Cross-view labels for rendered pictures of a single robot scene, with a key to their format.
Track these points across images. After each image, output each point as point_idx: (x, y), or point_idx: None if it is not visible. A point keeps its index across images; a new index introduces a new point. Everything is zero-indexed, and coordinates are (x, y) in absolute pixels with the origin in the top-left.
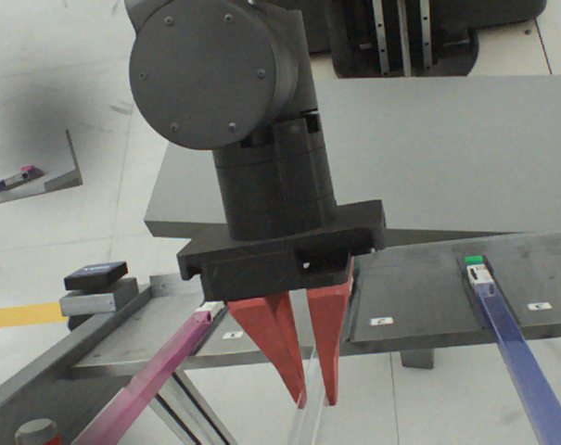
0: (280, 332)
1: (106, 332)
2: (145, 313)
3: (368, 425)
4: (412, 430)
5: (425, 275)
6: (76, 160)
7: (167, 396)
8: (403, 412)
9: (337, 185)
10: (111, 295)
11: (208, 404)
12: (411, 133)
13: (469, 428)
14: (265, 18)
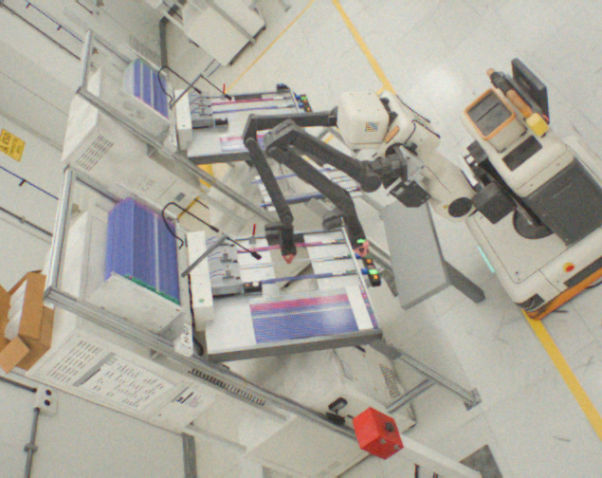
0: None
1: (318, 232)
2: (330, 233)
3: (452, 298)
4: (455, 309)
5: (349, 266)
6: (364, 193)
7: None
8: (460, 303)
9: (397, 239)
10: (323, 228)
11: (373, 253)
12: (415, 243)
13: (462, 323)
14: (273, 232)
